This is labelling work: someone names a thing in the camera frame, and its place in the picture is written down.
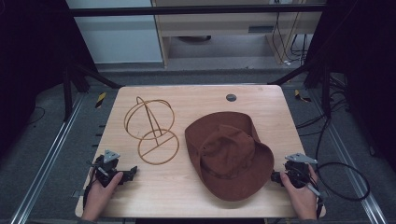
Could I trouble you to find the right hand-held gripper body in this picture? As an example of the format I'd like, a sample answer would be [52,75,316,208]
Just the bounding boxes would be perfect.
[278,152,321,198]

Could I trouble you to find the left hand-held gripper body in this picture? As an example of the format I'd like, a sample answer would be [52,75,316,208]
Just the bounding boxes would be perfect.
[88,149,129,189]

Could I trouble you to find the gold wire hat stand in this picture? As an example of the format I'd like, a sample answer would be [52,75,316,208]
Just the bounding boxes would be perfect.
[123,96,180,166]

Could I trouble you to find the brown brimmed hat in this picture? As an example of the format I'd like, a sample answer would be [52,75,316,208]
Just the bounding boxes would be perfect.
[184,111,276,202]

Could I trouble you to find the person's right hand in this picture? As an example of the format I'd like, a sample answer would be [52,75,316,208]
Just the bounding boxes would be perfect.
[279,164,319,221]

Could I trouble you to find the person's left hand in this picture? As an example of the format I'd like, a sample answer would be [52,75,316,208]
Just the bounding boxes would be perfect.
[81,171,124,222]

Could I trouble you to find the yellow black striped tape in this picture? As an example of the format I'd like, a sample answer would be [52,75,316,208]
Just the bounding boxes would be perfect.
[94,91,107,109]
[294,89,312,103]

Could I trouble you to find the black metal stand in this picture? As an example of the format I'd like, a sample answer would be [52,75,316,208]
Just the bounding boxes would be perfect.
[267,61,332,118]
[62,61,124,122]

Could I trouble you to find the white cabinet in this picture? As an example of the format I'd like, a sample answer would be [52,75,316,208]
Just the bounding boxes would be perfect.
[64,0,164,65]

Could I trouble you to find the beige wooden desk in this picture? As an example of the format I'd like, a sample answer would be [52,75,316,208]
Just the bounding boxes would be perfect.
[150,0,327,67]

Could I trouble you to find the black metal crossbar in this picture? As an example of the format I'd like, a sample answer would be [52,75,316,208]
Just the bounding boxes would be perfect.
[68,3,327,18]

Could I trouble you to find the black cable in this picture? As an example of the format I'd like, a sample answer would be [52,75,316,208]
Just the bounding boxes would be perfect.
[314,118,371,203]

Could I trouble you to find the aluminium rail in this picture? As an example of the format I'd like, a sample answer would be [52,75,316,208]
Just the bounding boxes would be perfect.
[9,92,86,224]
[307,90,389,224]

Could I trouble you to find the black floor cables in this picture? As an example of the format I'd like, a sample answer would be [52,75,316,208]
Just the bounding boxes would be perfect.
[295,74,353,137]

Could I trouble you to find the bundle of hanging cables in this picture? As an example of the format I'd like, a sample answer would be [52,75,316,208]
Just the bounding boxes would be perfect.
[271,10,309,66]

